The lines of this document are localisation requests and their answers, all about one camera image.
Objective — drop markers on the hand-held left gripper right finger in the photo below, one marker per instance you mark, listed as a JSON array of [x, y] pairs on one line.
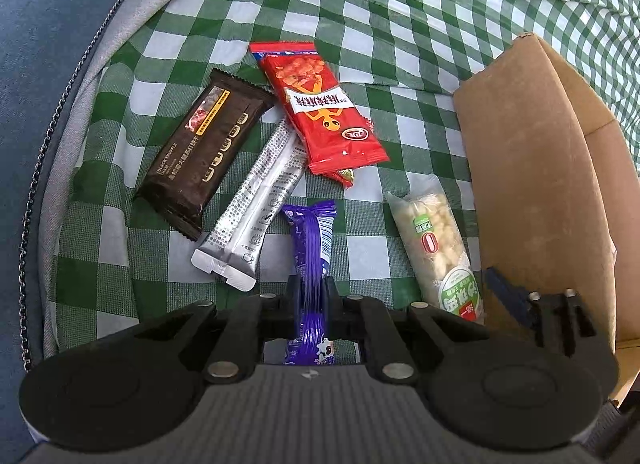
[[331, 309]]

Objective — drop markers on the grey sofa cushion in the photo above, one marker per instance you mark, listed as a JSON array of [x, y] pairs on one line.
[[90, 108]]

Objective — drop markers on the clear peanut packet green label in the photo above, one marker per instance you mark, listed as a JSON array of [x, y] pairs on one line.
[[430, 244]]

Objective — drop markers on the small red candy packet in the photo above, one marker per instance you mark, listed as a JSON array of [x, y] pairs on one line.
[[345, 177]]

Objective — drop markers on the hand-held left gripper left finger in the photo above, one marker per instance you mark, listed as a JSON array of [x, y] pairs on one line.
[[292, 309]]

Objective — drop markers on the dark brown chocolate packet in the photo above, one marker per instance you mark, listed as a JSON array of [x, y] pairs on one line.
[[200, 153]]

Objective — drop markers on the green checkered cloth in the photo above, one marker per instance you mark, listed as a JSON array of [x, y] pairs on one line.
[[400, 18]]

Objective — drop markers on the silver coffee sachet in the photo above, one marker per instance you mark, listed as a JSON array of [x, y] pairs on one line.
[[250, 214]]

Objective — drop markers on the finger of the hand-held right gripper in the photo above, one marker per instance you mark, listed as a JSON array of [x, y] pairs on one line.
[[505, 291]]

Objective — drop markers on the red snack packet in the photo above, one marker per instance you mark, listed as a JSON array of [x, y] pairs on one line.
[[320, 108]]

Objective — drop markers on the cardboard box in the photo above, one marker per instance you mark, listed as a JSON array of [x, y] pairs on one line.
[[525, 168]]

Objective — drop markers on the purple candy bar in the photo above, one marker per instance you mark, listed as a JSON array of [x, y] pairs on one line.
[[310, 244]]

